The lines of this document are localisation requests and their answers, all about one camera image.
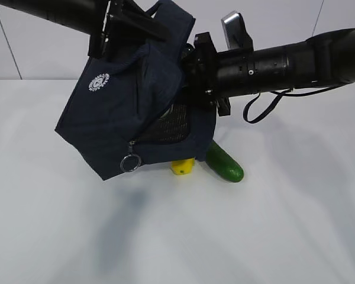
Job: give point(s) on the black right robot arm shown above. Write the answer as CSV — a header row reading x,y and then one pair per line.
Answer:
x,y
319,64

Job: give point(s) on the dark navy lunch bag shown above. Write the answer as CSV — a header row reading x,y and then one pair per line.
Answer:
x,y
127,112

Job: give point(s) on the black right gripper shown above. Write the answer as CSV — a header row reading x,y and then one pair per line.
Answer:
x,y
213,77

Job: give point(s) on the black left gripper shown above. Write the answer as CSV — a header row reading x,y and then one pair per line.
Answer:
x,y
107,17

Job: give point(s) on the green cucumber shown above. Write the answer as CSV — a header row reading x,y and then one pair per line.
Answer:
x,y
223,164

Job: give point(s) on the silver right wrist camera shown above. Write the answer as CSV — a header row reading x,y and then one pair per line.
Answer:
x,y
235,32

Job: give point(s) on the yellow lemon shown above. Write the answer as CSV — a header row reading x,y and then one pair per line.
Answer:
x,y
182,167

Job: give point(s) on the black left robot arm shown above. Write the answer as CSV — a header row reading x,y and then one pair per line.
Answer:
x,y
74,14

